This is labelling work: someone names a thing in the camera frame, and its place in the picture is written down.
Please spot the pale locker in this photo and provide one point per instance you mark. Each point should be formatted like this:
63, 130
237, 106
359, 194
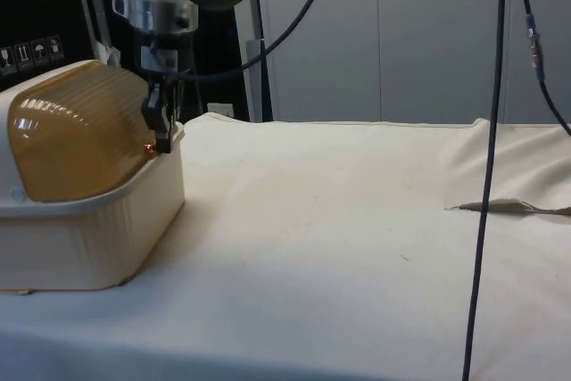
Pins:
321, 68

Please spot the cream box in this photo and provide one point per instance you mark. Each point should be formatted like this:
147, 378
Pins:
89, 247

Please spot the rounded box lid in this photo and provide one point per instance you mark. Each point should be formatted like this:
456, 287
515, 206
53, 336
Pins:
85, 140

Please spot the black cabinet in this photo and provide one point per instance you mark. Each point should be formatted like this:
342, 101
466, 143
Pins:
40, 19

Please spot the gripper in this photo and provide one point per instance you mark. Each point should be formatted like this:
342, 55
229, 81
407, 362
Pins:
165, 57

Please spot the white socket box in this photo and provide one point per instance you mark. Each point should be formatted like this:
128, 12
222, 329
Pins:
221, 110

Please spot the grey metal stand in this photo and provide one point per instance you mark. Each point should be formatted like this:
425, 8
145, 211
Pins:
91, 10

